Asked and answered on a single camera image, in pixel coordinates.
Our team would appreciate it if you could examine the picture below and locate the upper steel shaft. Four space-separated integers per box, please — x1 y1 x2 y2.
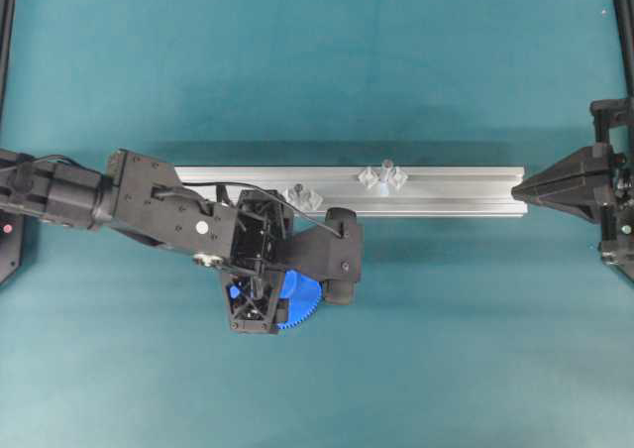
378 159 393 195

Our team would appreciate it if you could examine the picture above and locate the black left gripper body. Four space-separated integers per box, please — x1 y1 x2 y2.
231 189 293 274

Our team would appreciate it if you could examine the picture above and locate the steel shaft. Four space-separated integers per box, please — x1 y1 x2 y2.
378 159 393 195
291 183 306 207

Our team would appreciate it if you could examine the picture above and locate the black camera cable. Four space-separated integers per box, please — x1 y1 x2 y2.
0 155 348 236

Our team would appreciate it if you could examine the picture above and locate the clear bracket below lower shaft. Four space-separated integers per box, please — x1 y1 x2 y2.
282 188 297 207

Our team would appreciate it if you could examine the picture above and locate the black left frame post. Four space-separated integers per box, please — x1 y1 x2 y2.
0 0 17 116

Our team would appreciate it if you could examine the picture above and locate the black frame post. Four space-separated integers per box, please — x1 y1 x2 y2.
613 0 633 96
0 0 17 116

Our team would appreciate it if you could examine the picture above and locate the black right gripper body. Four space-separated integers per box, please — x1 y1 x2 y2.
590 98 633 284

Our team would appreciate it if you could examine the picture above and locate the large blue gear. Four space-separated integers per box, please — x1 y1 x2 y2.
279 271 322 330

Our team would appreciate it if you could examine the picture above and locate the black right frame post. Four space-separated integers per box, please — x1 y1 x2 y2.
613 0 633 96

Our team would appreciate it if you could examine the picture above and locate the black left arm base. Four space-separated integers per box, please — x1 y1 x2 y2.
0 211 24 284

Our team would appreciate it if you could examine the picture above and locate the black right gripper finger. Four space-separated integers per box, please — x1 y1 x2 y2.
511 143 614 193
511 189 600 224

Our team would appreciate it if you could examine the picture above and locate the lower steel shaft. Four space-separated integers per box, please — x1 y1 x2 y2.
291 183 306 207

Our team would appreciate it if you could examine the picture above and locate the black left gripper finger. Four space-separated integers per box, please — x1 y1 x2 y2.
220 271 289 334

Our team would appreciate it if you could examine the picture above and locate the aluminium extrusion rail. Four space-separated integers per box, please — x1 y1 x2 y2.
176 165 527 218

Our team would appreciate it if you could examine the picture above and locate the clear bracket above upper shaft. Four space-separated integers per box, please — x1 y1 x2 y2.
388 167 408 190

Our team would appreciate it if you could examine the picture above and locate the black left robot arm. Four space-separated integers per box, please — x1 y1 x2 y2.
1 150 292 334

